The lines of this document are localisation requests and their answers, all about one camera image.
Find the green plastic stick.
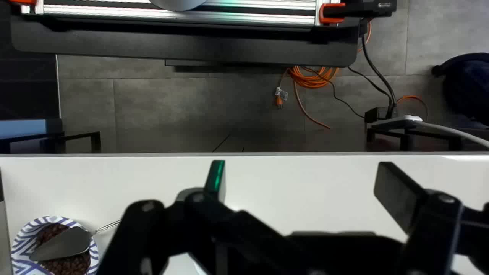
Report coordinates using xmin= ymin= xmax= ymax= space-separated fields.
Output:
xmin=204 ymin=159 xmax=227 ymax=200

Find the dark blue chair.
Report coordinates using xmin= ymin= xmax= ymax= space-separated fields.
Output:
xmin=431 ymin=52 xmax=489 ymax=129

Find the coiled orange cable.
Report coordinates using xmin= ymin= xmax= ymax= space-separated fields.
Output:
xmin=274 ymin=64 xmax=344 ymax=132

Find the grey metal spoon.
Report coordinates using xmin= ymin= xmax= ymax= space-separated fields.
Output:
xmin=30 ymin=226 xmax=92 ymax=265

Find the blue patterned paper bowl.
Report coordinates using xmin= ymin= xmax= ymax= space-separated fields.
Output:
xmin=11 ymin=216 xmax=101 ymax=275

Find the black frame with blue panel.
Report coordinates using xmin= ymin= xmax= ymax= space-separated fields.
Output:
xmin=0 ymin=118 xmax=103 ymax=155

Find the black metal frame table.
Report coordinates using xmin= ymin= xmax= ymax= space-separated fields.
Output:
xmin=364 ymin=106 xmax=489 ymax=153

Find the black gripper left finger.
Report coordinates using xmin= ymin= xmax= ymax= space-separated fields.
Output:
xmin=97 ymin=187 xmax=288 ymax=275

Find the metal stand with orange clamps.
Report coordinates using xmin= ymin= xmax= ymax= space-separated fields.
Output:
xmin=8 ymin=0 xmax=399 ymax=69

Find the thin black cable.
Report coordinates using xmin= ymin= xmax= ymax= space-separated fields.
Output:
xmin=326 ymin=34 xmax=401 ymax=119

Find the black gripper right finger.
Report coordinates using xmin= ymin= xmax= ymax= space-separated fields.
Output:
xmin=373 ymin=161 xmax=489 ymax=275

